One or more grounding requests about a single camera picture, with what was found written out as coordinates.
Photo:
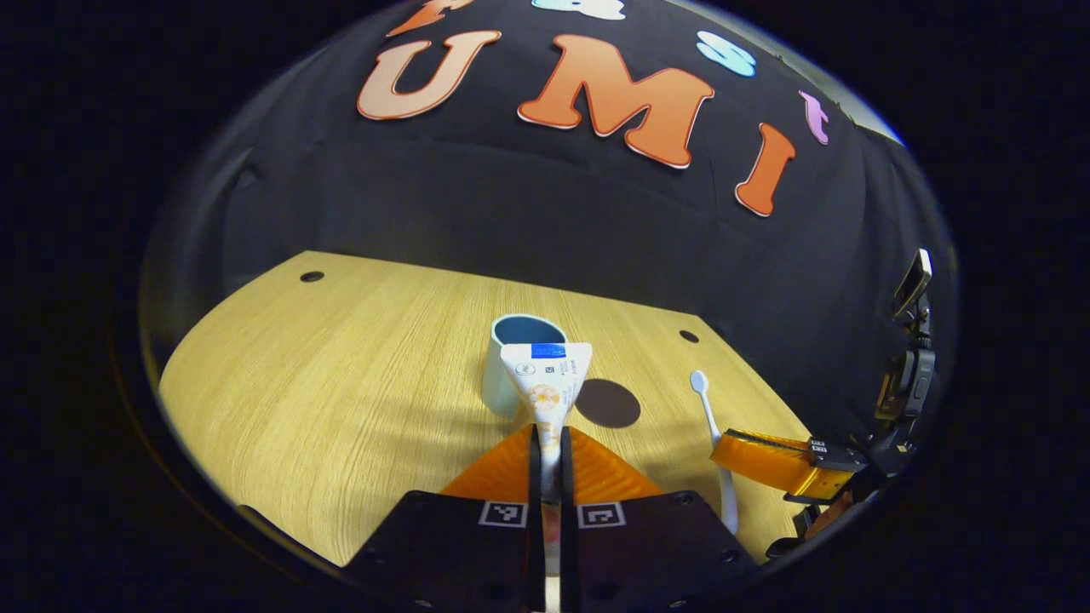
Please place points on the white toothpaste tube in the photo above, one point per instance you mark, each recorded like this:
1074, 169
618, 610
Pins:
545, 383

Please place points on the black backdrop cloth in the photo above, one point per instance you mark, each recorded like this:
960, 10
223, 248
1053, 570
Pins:
511, 204

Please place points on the white toothbrush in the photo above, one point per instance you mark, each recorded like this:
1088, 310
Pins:
707, 409

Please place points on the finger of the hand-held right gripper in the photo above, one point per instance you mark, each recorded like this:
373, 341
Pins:
766, 460

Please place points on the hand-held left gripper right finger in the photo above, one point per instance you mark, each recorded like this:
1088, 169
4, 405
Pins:
565, 477

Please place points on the brown round coaster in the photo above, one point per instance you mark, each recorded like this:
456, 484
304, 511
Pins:
608, 403

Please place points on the light blue cup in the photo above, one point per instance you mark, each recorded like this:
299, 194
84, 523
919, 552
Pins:
498, 375

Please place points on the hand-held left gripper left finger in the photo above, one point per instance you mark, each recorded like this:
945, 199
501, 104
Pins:
536, 477

